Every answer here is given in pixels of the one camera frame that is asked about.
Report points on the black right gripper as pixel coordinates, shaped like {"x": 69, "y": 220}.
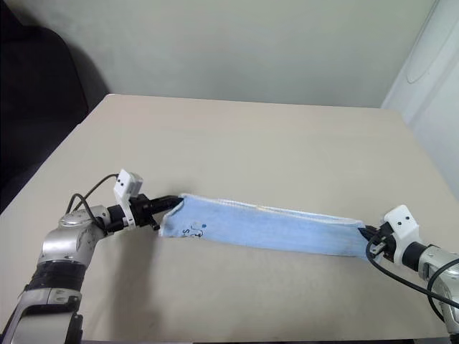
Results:
{"x": 383, "y": 243}

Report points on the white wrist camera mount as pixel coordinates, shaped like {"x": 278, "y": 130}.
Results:
{"x": 403, "y": 219}
{"x": 124, "y": 182}

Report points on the light blue towel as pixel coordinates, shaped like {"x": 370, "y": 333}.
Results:
{"x": 258, "y": 229}

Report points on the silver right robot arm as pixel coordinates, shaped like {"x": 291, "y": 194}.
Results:
{"x": 435, "y": 263}

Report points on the black chair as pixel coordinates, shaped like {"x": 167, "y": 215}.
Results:
{"x": 39, "y": 107}

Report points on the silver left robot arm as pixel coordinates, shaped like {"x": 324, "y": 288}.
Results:
{"x": 64, "y": 240}

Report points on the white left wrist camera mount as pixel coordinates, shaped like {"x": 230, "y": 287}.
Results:
{"x": 124, "y": 182}

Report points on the white panel with oval recess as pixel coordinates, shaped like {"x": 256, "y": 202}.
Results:
{"x": 426, "y": 71}

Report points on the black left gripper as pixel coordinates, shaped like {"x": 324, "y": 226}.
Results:
{"x": 141, "y": 211}

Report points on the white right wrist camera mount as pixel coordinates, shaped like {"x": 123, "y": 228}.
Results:
{"x": 403, "y": 219}

